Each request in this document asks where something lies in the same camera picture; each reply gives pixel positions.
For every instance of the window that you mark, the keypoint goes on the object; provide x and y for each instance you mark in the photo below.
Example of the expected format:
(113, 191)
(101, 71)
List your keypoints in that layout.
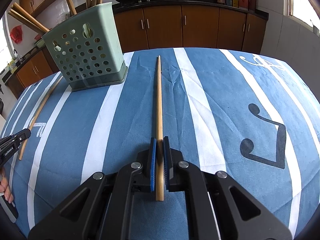
(305, 5)

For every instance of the green perforated utensil holder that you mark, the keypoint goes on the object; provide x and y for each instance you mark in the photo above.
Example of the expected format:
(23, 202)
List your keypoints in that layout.
(105, 30)

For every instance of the red hanging plastic bag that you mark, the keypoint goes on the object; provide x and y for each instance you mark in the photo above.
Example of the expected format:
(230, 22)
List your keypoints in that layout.
(17, 33)

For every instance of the person's left hand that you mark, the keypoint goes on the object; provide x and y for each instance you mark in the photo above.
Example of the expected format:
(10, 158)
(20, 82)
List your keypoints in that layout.
(5, 187)

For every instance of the metal faucet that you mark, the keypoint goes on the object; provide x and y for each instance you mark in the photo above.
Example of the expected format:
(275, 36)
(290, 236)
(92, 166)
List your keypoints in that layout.
(17, 54)

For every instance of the black kitchen countertop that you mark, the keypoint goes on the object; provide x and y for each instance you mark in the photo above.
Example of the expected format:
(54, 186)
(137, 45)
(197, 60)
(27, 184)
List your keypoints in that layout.
(195, 0)

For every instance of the blue white striped tablecloth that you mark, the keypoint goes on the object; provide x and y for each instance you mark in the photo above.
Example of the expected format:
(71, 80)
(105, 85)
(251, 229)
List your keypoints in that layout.
(212, 105)

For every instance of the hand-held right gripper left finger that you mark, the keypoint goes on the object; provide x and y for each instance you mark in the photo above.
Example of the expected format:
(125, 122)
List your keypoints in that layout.
(153, 165)

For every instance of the green basin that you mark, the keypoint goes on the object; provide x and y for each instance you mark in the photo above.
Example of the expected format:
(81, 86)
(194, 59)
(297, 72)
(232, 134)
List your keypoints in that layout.
(39, 43)

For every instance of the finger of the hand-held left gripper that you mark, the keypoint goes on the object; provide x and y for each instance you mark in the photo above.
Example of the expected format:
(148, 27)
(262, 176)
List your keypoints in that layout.
(15, 136)

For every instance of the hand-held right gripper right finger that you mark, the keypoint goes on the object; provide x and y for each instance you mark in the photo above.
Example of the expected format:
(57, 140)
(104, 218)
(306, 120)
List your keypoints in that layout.
(166, 155)

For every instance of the brown lower kitchen cabinets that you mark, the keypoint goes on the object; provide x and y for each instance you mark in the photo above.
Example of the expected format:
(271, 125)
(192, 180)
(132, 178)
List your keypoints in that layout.
(200, 27)

